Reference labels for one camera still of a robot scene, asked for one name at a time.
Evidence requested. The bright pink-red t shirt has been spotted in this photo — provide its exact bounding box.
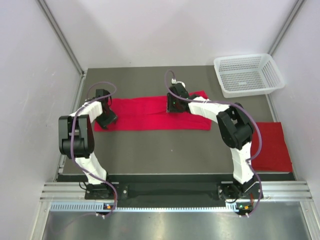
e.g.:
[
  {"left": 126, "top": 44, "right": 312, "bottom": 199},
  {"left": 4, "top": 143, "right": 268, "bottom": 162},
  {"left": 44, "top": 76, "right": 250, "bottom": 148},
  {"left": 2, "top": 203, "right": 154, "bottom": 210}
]
[{"left": 94, "top": 95, "right": 212, "bottom": 132}]

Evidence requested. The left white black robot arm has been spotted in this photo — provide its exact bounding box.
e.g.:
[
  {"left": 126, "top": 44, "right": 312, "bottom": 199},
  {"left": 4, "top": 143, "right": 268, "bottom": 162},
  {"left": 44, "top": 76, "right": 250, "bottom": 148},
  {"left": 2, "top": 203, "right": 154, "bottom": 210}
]
[{"left": 58, "top": 89, "right": 118, "bottom": 199}]

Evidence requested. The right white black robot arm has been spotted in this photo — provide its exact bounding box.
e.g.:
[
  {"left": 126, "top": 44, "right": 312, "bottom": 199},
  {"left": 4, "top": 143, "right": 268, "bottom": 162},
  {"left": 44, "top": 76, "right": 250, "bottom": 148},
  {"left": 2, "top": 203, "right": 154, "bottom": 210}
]
[{"left": 166, "top": 81, "right": 255, "bottom": 200}]

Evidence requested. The white plastic basket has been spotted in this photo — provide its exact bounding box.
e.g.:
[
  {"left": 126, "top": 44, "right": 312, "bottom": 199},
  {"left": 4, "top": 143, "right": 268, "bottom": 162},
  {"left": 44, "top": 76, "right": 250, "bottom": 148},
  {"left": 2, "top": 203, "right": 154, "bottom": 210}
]
[{"left": 213, "top": 53, "right": 286, "bottom": 98}]

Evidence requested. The folded dark red t shirt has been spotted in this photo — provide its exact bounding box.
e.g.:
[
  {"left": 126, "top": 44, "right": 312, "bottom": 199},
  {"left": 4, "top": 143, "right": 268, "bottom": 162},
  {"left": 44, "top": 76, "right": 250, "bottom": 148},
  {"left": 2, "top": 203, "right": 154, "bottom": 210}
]
[{"left": 251, "top": 122, "right": 293, "bottom": 173}]

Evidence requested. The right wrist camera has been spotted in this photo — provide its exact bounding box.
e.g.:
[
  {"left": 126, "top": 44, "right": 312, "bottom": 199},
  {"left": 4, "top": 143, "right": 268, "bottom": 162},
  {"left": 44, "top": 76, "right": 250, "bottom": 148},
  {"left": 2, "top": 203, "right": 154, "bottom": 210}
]
[{"left": 171, "top": 78, "right": 186, "bottom": 88}]

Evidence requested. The left aluminium corner post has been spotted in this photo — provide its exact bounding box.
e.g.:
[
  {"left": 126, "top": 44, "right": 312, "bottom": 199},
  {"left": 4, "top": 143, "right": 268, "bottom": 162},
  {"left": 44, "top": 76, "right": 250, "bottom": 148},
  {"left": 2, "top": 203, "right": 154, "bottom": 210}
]
[{"left": 34, "top": 0, "right": 87, "bottom": 77}]

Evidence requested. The aluminium corner post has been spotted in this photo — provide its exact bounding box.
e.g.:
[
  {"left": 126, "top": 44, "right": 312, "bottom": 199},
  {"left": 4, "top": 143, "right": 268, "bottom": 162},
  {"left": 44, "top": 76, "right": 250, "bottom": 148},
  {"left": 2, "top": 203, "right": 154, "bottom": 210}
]
[
  {"left": 267, "top": 0, "right": 306, "bottom": 56},
  {"left": 34, "top": 0, "right": 87, "bottom": 77}
]

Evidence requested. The grey slotted cable duct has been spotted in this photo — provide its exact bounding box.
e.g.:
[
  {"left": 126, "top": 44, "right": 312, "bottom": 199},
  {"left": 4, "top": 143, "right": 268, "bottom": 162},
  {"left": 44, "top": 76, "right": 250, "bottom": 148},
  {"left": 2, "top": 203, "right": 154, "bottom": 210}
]
[{"left": 49, "top": 201, "right": 256, "bottom": 213}]

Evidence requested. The aluminium front rail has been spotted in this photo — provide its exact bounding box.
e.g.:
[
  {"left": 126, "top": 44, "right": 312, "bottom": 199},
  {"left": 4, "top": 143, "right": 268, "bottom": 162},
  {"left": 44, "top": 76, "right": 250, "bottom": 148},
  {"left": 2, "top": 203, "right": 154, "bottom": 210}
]
[{"left": 40, "top": 181, "right": 313, "bottom": 202}]

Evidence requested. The right aluminium corner post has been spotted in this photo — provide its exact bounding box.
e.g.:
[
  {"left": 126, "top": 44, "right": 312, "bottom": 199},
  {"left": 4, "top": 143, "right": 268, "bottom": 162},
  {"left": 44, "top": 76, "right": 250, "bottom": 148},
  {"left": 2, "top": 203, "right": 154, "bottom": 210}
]
[{"left": 267, "top": 0, "right": 306, "bottom": 56}]

